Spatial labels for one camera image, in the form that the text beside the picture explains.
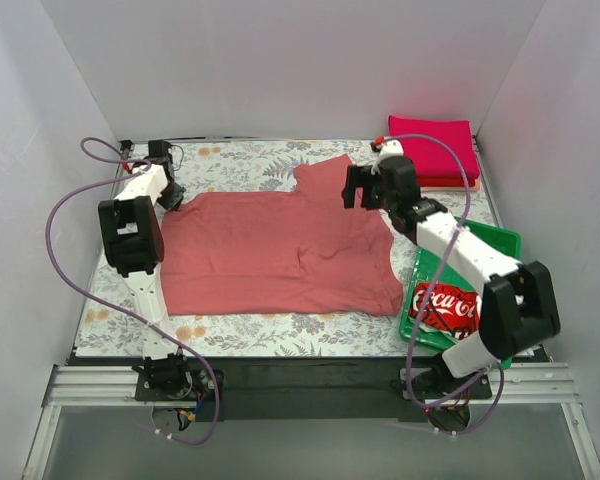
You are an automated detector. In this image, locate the salmon pink t shirt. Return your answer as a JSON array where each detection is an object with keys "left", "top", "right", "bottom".
[{"left": 161, "top": 155, "right": 403, "bottom": 316}]

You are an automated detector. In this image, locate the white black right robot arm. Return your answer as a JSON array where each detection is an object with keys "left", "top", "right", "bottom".
[{"left": 342, "top": 156, "right": 561, "bottom": 398}]

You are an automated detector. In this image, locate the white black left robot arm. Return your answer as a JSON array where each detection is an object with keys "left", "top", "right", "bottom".
[{"left": 98, "top": 139, "right": 193, "bottom": 400}]

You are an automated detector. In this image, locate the folded red shirt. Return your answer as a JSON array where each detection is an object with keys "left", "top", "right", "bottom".
[{"left": 417, "top": 176, "right": 465, "bottom": 190}]

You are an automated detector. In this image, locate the folded magenta shirt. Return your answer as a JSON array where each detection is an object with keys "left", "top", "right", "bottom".
[{"left": 388, "top": 115, "right": 480, "bottom": 181}]

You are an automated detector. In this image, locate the floral patterned table cloth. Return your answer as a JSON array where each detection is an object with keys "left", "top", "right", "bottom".
[{"left": 73, "top": 137, "right": 521, "bottom": 359}]

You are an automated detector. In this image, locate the green plastic bin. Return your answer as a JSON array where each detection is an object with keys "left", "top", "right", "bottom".
[{"left": 399, "top": 221, "right": 521, "bottom": 352}]

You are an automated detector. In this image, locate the red white coca cola shirt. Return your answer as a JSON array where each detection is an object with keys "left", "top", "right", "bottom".
[{"left": 408, "top": 282, "right": 481, "bottom": 340}]

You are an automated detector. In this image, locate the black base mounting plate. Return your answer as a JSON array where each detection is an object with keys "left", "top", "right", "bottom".
[{"left": 134, "top": 357, "right": 496, "bottom": 436}]

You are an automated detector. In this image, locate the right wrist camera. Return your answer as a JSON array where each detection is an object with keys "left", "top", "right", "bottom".
[{"left": 370, "top": 137, "right": 404, "bottom": 170}]

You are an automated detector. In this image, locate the aluminium frame rail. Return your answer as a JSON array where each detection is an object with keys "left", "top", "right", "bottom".
[{"left": 41, "top": 362, "right": 600, "bottom": 479}]

